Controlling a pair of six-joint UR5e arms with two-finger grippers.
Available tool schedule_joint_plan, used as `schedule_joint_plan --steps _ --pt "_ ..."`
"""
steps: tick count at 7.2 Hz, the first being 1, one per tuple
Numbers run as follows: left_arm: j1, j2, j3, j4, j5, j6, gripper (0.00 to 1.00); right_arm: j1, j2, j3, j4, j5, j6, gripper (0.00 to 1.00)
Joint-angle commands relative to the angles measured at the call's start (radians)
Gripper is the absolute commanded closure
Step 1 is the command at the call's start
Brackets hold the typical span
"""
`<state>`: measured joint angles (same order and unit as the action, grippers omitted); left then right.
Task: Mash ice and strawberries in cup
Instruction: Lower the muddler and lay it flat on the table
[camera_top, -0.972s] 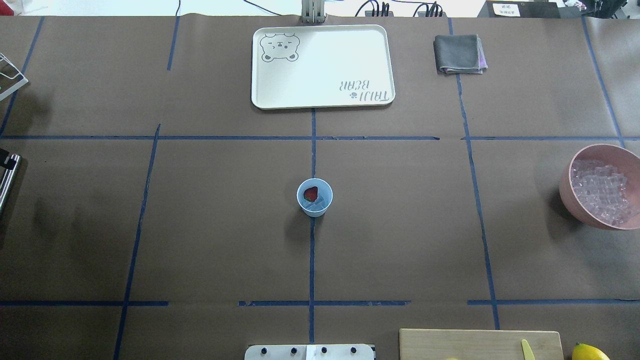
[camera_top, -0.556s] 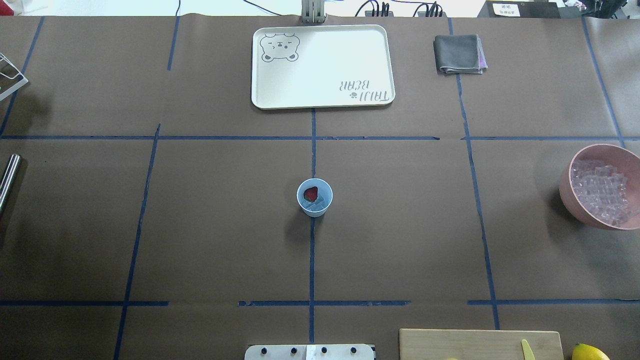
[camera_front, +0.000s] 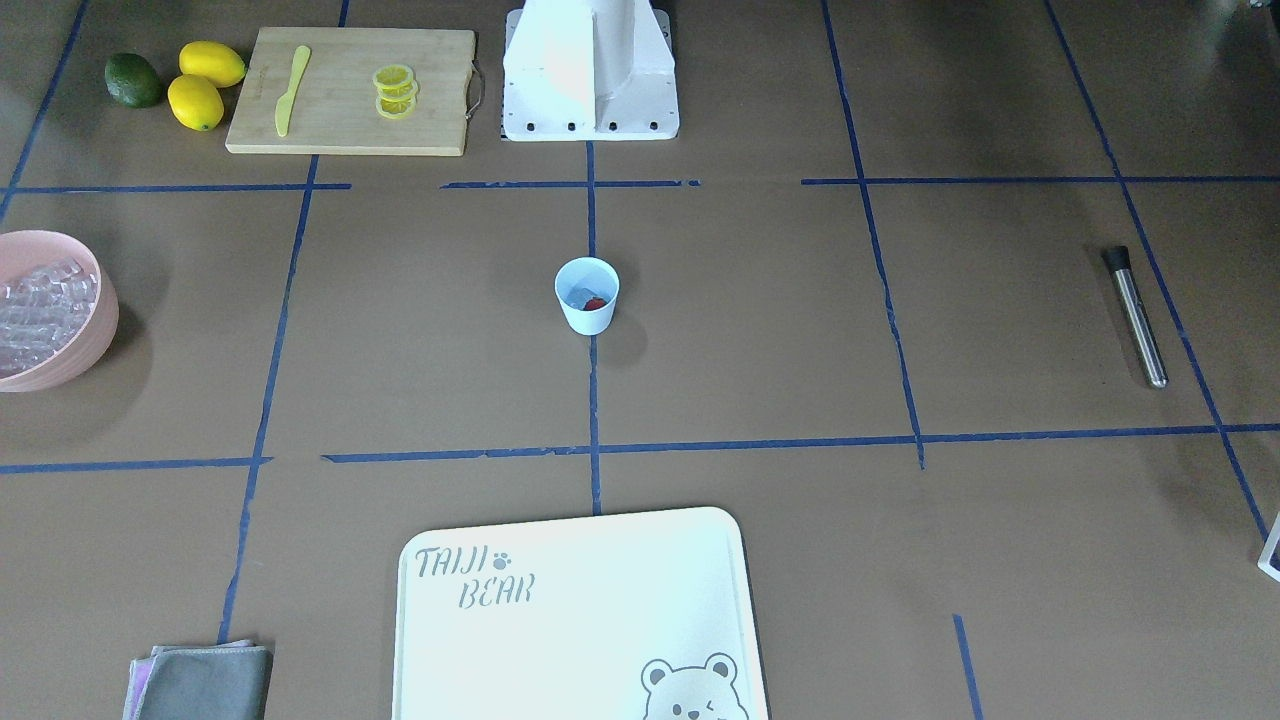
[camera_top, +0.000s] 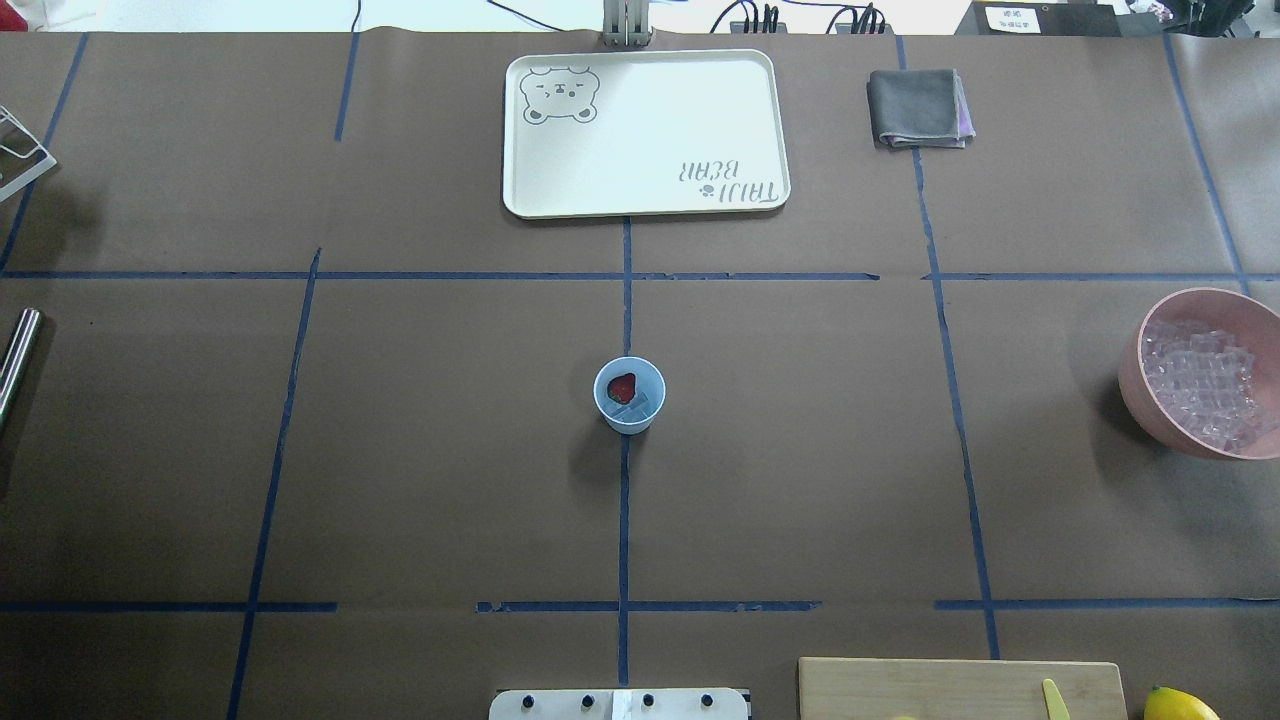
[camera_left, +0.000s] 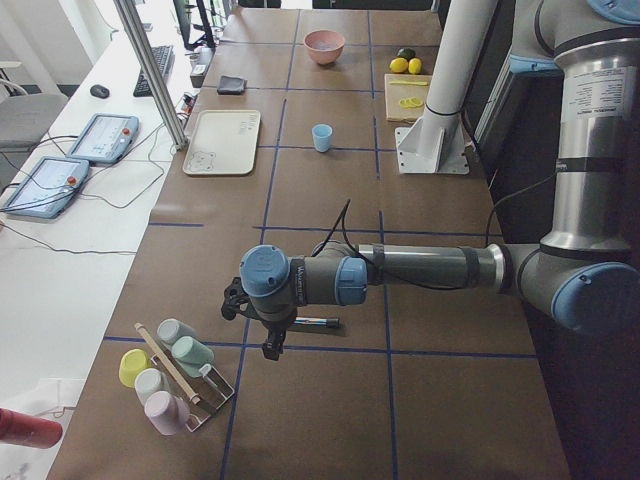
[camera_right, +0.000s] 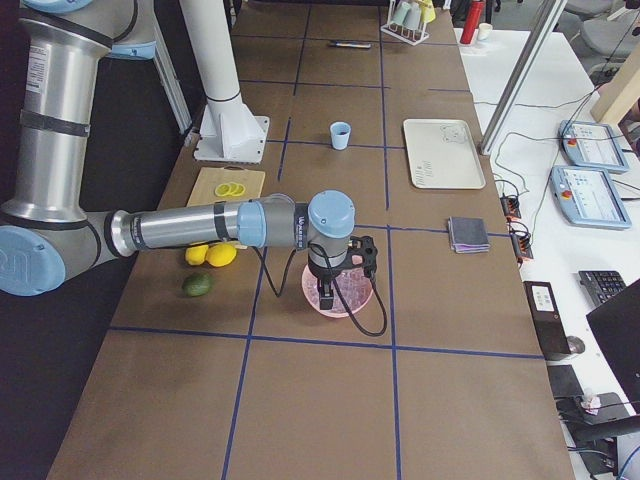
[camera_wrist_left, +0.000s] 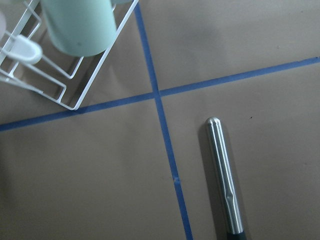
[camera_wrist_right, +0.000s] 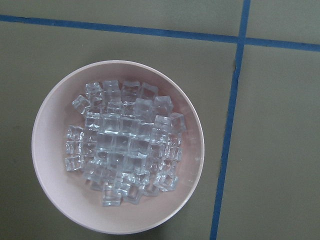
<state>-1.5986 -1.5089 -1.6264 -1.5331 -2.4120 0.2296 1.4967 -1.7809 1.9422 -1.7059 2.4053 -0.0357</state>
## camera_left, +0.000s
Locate lower teach pendant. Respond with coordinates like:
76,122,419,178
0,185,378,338
1,157,90,219

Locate wooden cutting board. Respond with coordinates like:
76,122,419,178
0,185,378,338
384,74,431,122

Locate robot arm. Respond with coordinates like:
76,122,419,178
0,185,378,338
211,9,534,361

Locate red bottle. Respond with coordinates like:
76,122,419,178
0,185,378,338
1,408,63,449

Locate pink cup on rack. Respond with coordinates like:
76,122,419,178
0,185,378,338
144,391,190,436

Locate light blue cup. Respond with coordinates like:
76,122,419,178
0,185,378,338
311,124,333,153

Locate steel muddler black tip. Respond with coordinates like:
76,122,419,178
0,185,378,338
294,316,341,329

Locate white cup on rack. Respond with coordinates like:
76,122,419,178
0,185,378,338
134,368,172,406

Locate folded grey cloth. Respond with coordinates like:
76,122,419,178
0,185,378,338
216,75,247,95

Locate white wire cup rack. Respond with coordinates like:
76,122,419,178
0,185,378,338
134,323,236,433

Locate aluminium frame post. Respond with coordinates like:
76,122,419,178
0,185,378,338
114,0,188,151

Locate grey cup on rack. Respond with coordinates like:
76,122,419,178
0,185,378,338
156,318,197,347

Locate yellow knife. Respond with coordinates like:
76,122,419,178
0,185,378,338
389,80,430,86

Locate mint green cup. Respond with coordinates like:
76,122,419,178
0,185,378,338
171,336,215,378

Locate cream bear tray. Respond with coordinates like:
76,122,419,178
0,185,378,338
182,110,261,176

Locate black keyboard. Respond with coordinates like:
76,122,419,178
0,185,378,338
132,44,176,98

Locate yellow cup on rack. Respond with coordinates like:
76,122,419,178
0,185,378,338
118,348,151,388

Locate pink bowl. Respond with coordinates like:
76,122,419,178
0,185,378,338
304,30,345,66

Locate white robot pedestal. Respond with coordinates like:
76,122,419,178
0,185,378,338
395,0,497,175

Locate upper teach pendant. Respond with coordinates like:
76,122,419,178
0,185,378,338
66,113,140,165

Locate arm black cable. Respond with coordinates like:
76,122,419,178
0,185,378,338
319,198,361,256

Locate green avocado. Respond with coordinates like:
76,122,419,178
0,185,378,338
396,47,416,61

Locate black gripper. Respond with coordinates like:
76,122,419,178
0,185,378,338
221,277,295,361

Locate black computer mouse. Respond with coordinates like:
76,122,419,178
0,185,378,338
90,84,110,99

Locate teach pendant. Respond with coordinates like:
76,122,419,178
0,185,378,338
66,113,140,165
1,157,90,219

